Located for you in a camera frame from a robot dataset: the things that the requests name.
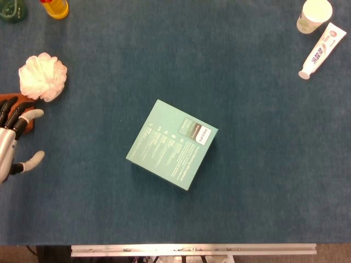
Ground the white bath sponge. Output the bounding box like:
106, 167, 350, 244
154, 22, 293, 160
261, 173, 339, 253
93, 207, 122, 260
18, 52, 68, 102

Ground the white toothpaste tube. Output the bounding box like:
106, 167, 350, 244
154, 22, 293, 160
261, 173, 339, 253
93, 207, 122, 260
298, 22, 348, 81

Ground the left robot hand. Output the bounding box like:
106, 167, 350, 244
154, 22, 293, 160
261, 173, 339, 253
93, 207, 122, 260
0, 96, 46, 185

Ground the green Philips box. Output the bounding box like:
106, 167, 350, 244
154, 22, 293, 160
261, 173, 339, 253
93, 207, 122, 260
126, 99, 219, 192

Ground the brown wooden block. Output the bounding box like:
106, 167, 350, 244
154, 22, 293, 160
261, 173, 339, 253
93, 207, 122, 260
0, 93, 38, 135

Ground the green glass bottle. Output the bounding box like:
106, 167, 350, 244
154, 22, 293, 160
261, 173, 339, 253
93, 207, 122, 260
0, 0, 27, 22

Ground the aluminium frame rail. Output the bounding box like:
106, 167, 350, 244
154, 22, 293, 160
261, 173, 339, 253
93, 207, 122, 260
70, 243, 318, 258

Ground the yellow bottle with red label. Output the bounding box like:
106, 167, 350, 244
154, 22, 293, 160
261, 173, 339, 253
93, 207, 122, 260
40, 0, 70, 20

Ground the white paper cup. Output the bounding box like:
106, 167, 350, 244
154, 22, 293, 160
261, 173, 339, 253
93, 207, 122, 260
296, 0, 333, 35

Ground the blue felt table mat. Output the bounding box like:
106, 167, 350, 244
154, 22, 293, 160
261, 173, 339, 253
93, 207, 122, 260
0, 0, 351, 246

